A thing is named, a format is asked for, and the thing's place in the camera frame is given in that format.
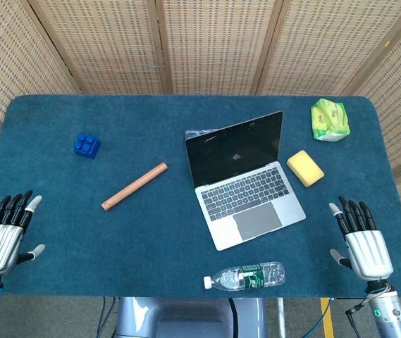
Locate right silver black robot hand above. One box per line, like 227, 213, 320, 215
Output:
328, 196, 395, 282

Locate blue toy building block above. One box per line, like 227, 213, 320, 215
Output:
73, 132, 101, 160

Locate blue table mat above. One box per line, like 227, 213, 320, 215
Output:
0, 94, 401, 299

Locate white table leg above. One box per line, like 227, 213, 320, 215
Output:
276, 297, 286, 338

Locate yellow sponge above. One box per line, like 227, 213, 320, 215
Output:
286, 149, 325, 188

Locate blue label water bottle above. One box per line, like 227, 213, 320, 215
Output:
185, 128, 218, 142

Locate green tissue pack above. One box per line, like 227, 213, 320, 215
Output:
310, 98, 351, 142

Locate green label water bottle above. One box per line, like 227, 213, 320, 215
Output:
203, 261, 287, 292

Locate bamboo folding screen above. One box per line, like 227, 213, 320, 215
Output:
0, 0, 401, 261

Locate grey robot torso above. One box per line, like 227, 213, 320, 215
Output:
115, 296, 268, 338

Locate wooden rod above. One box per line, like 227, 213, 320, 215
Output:
101, 161, 169, 211

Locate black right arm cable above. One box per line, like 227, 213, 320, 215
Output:
345, 295, 374, 338

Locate silver laptop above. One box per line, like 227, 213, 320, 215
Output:
185, 110, 307, 252

